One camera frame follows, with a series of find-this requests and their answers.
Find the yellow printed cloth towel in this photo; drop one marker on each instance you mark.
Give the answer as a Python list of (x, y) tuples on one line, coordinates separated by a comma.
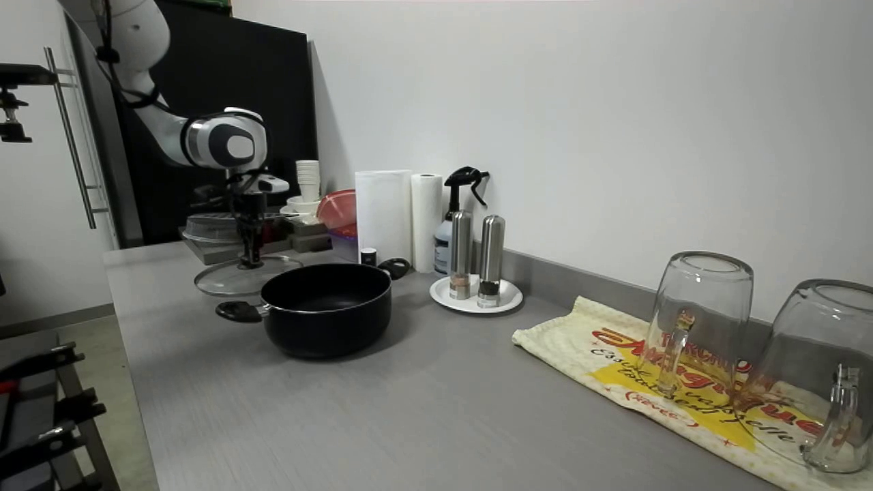
[(582, 350)]

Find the upturned clear glass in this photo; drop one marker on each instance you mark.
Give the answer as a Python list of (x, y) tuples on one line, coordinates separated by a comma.
[(826, 364), (700, 317)]

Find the black camera on stand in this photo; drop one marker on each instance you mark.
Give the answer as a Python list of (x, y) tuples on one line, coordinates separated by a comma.
[(13, 98)]

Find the steel spice grinder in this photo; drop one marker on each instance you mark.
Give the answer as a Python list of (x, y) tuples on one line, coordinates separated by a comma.
[(492, 248), (462, 248)]

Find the black panel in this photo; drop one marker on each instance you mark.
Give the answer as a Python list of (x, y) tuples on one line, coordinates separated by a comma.
[(282, 98)]

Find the small white round plate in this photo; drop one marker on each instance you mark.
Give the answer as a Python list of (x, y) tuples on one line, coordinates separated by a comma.
[(507, 298)]

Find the glass pot lid black knob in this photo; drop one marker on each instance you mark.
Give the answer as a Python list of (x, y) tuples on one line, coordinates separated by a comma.
[(222, 279)]

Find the small dark spice jar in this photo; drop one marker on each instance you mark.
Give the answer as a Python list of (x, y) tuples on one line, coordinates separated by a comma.
[(368, 257)]

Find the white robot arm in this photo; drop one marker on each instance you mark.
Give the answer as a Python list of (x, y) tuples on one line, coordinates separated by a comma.
[(219, 140)]

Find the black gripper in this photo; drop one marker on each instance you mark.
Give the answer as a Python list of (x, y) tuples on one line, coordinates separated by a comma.
[(259, 191)]

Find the white paper towel roll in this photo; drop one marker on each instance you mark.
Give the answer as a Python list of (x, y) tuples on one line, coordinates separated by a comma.
[(427, 221), (383, 218)]

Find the spray bottle black trigger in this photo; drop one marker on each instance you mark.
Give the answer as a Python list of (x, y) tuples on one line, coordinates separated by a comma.
[(458, 185)]

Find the stacked white cups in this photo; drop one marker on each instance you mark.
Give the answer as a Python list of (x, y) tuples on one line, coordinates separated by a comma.
[(305, 177)]

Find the clear glass bowl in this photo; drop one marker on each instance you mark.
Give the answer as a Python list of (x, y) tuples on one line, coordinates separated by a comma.
[(207, 234)]

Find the black cooking pot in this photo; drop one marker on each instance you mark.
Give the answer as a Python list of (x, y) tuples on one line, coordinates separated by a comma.
[(329, 317)]

